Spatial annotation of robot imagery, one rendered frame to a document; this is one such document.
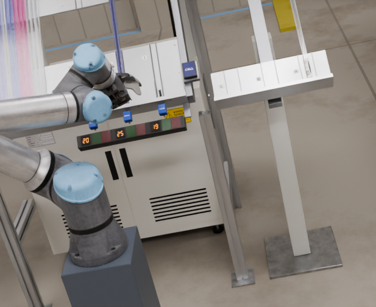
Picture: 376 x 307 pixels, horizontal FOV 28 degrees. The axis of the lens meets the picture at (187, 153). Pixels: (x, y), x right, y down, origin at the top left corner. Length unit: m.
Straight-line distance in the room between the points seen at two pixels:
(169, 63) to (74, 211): 0.71
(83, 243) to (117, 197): 0.96
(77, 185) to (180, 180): 1.01
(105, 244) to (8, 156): 0.32
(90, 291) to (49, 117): 0.46
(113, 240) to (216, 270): 0.90
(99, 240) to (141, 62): 0.71
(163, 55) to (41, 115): 0.72
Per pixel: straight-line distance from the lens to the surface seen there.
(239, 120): 3.87
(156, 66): 2.39
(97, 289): 1.95
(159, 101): 2.33
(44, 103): 1.79
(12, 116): 1.76
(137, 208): 2.87
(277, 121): 2.48
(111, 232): 1.92
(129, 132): 2.35
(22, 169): 1.94
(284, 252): 2.77
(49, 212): 2.93
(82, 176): 1.87
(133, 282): 1.93
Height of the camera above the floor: 1.56
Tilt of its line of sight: 25 degrees down
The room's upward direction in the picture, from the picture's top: 14 degrees counter-clockwise
